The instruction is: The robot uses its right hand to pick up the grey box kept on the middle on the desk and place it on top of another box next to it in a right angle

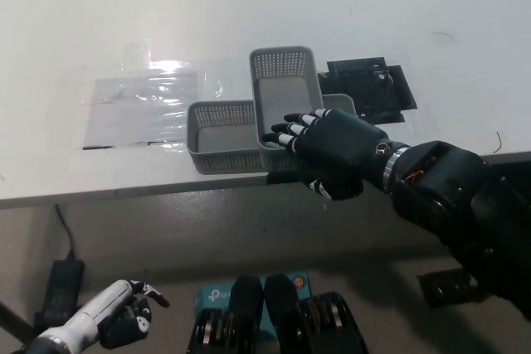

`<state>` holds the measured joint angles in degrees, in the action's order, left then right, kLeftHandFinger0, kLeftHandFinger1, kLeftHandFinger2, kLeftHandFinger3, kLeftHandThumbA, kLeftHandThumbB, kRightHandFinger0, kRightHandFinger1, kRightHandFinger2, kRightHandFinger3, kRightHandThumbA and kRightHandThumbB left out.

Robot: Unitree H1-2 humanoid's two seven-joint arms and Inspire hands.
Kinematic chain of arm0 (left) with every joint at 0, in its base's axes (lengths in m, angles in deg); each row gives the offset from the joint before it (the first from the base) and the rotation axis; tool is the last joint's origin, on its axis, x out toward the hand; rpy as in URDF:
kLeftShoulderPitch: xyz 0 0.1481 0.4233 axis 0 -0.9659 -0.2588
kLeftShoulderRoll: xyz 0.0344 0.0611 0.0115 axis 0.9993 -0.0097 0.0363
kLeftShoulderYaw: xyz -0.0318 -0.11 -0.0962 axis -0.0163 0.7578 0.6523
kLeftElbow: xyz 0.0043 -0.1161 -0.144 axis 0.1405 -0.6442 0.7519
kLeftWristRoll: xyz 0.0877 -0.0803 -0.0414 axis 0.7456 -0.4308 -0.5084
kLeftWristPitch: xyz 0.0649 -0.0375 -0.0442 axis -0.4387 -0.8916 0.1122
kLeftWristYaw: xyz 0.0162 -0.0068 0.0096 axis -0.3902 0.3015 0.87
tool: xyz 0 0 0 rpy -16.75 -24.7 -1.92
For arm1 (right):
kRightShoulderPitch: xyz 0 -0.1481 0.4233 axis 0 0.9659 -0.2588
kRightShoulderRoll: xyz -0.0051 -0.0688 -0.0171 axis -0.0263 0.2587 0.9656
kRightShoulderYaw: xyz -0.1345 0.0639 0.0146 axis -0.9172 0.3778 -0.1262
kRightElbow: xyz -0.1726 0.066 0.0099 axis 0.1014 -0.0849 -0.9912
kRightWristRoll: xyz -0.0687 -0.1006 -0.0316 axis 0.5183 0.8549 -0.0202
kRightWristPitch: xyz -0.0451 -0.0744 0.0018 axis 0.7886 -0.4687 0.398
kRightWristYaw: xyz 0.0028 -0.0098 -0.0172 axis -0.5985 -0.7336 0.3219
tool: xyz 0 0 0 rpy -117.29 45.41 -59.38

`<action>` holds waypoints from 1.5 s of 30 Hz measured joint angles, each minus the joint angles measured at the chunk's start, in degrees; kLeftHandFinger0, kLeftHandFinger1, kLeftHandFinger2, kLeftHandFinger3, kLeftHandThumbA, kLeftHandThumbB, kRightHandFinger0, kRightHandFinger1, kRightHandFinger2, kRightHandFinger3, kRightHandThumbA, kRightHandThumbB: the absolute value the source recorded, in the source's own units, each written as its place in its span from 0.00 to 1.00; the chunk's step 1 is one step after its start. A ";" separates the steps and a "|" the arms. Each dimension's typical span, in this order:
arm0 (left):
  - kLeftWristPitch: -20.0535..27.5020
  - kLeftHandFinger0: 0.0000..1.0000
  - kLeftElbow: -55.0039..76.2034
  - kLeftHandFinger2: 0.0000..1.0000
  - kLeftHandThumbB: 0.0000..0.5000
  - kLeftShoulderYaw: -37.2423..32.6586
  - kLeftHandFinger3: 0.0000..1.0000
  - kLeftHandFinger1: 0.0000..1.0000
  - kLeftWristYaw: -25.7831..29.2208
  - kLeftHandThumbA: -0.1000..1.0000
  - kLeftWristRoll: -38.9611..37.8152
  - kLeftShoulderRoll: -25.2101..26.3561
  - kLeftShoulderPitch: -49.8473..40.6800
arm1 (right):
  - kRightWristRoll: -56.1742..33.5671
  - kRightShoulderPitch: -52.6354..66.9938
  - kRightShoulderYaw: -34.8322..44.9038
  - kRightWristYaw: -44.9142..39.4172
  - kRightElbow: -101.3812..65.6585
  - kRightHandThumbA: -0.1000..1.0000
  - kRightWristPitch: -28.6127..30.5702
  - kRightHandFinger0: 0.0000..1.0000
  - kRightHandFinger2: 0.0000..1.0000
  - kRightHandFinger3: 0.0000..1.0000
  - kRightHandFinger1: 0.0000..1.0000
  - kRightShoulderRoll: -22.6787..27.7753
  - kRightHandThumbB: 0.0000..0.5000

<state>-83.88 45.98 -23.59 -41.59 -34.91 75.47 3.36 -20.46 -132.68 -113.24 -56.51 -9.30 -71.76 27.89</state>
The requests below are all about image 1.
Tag teal router box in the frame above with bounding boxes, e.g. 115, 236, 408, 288
192, 273, 310, 338

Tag black floor outlet plate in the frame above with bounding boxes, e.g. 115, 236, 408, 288
417, 267, 478, 309

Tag black slanted rod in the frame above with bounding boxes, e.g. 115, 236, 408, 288
0, 302, 37, 342

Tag black adapter cable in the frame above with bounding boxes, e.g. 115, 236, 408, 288
53, 204, 78, 262

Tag short grey perforated basket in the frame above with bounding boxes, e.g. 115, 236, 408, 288
248, 45, 325, 152

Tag clear plastic sheet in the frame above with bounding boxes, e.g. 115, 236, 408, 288
80, 59, 233, 152

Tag black power adapter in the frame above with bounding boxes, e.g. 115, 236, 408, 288
43, 259, 86, 322

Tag small black tape strip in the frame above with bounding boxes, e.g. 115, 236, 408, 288
265, 170, 310, 186

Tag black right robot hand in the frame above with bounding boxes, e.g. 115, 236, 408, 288
261, 108, 410, 202

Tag long grey perforated basket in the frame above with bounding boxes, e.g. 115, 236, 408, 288
186, 93, 357, 176

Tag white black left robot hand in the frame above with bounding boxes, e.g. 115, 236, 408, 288
36, 279, 170, 350

